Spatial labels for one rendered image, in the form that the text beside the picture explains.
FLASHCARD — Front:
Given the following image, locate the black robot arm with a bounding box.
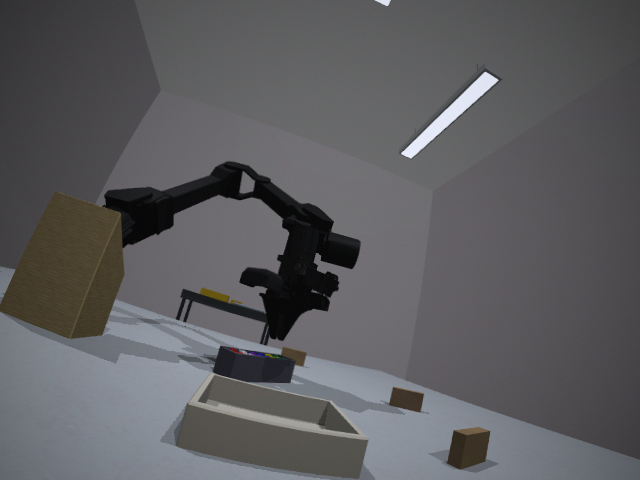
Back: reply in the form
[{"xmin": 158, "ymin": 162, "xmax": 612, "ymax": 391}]
[{"xmin": 102, "ymin": 161, "xmax": 361, "ymax": 297}]

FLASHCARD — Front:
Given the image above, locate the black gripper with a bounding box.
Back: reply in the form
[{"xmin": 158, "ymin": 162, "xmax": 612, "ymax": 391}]
[{"xmin": 239, "ymin": 249, "xmax": 330, "ymax": 341}]

